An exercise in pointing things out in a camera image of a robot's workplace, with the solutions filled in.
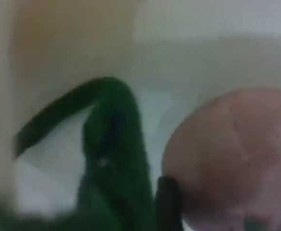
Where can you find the pink peach toy green leaf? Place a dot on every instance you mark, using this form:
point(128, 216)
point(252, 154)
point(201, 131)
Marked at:
point(227, 144)

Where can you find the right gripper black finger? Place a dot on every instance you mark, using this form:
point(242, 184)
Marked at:
point(169, 207)

